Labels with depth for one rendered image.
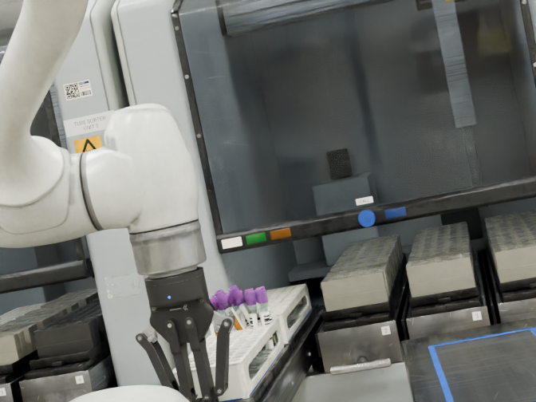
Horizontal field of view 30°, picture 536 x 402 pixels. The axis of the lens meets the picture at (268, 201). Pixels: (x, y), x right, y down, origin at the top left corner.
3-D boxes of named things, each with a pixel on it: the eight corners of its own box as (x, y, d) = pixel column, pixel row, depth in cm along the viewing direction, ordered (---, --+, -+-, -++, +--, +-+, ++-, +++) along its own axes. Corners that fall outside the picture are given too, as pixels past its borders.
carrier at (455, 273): (477, 288, 174) (470, 254, 174) (478, 290, 172) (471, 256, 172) (411, 299, 177) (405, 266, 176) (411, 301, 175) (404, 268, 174)
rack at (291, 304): (263, 323, 193) (257, 291, 193) (313, 314, 191) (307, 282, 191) (230, 360, 164) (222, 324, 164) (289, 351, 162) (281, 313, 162)
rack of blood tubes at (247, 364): (226, 363, 162) (219, 326, 162) (286, 354, 160) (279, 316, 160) (178, 419, 133) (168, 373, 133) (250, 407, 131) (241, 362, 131)
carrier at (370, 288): (391, 302, 177) (384, 269, 177) (390, 305, 175) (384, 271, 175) (327, 313, 179) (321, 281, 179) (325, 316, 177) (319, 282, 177)
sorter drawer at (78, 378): (140, 336, 248) (133, 301, 248) (193, 328, 246) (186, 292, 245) (15, 427, 177) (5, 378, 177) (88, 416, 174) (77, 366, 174)
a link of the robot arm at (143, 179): (209, 214, 131) (112, 234, 132) (185, 97, 130) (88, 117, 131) (199, 222, 120) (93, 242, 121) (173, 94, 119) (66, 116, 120)
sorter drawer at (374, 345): (360, 300, 238) (352, 262, 237) (417, 290, 235) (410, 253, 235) (321, 380, 166) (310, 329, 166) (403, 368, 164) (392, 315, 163)
